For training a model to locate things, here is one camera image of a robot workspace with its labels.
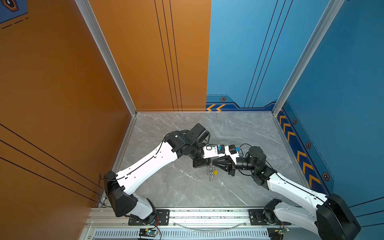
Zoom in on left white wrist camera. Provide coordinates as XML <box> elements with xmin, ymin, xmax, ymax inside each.
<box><xmin>203</xmin><ymin>145</ymin><xmax>226</xmax><ymax>159</ymax></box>

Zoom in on right green circuit board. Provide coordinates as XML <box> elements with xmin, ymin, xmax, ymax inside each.
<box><xmin>267</xmin><ymin>228</ymin><xmax>291</xmax><ymax>240</ymax></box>

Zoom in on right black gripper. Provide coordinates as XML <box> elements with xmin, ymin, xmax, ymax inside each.
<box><xmin>213</xmin><ymin>155</ymin><xmax>258</xmax><ymax>178</ymax></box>

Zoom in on aluminium front rail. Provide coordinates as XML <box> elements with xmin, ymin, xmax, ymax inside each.
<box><xmin>85</xmin><ymin>206</ymin><xmax>331</xmax><ymax>229</ymax></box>

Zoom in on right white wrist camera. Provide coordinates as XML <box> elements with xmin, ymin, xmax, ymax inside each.
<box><xmin>225</xmin><ymin>145</ymin><xmax>240</xmax><ymax>165</ymax></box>

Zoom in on white slotted cable duct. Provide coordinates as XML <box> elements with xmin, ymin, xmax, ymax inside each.
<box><xmin>90</xmin><ymin>228</ymin><xmax>270</xmax><ymax>240</ymax></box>

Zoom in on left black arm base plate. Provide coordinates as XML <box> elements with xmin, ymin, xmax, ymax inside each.
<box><xmin>128</xmin><ymin>209</ymin><xmax>170</xmax><ymax>226</ymax></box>

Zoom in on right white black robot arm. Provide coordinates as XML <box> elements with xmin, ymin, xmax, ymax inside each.
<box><xmin>203</xmin><ymin>145</ymin><xmax>361</xmax><ymax>240</ymax></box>

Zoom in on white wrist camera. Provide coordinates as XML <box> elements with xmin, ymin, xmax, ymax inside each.
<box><xmin>203</xmin><ymin>145</ymin><xmax>226</xmax><ymax>159</ymax></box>
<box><xmin>225</xmin><ymin>145</ymin><xmax>240</xmax><ymax>165</ymax></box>

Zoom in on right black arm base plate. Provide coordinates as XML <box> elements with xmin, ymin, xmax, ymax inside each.
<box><xmin>248</xmin><ymin>209</ymin><xmax>282</xmax><ymax>226</ymax></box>

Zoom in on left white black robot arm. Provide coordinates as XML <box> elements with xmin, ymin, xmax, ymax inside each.
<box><xmin>101</xmin><ymin>124</ymin><xmax>211</xmax><ymax>225</ymax></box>

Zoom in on left green circuit board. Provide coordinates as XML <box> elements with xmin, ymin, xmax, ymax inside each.
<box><xmin>138</xmin><ymin>228</ymin><xmax>159</xmax><ymax>240</ymax></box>

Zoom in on green circuit board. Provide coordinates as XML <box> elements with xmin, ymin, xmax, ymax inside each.
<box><xmin>267</xmin><ymin>228</ymin><xmax>291</xmax><ymax>240</ymax></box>
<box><xmin>138</xmin><ymin>228</ymin><xmax>159</xmax><ymax>240</ymax></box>

